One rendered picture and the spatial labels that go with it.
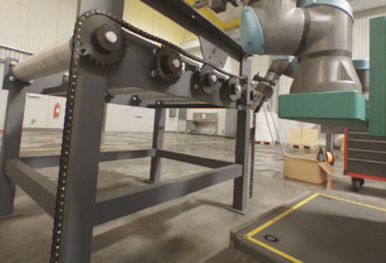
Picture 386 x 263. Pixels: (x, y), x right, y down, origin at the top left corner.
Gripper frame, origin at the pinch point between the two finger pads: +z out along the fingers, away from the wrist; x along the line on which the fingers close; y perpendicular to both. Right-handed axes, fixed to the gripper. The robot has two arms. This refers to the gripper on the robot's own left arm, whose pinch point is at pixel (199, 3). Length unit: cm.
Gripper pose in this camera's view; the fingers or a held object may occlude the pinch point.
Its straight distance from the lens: 108.3
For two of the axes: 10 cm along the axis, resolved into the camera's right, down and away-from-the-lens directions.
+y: -6.3, -0.9, -7.7
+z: -7.7, -0.1, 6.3
